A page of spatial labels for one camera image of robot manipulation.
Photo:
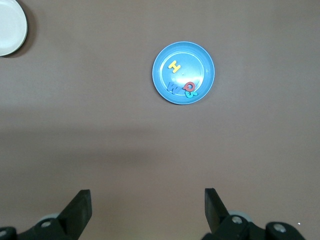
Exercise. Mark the yellow foam letter H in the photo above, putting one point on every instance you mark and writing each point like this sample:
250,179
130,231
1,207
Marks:
174,66

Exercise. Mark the blue foam capital M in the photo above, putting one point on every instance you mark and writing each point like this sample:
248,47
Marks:
172,87

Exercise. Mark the pink foam letter Q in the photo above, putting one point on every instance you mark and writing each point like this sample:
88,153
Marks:
186,87

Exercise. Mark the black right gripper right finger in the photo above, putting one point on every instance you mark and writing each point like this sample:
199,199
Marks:
215,212

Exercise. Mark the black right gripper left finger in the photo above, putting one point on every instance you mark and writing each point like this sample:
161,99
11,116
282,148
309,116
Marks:
77,212

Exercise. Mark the beige plate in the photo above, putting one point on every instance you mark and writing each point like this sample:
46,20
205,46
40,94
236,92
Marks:
10,27

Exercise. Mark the blue plate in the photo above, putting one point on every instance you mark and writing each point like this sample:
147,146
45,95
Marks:
197,62

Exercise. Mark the teal foam letter R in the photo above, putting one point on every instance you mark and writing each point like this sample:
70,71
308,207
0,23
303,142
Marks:
191,94

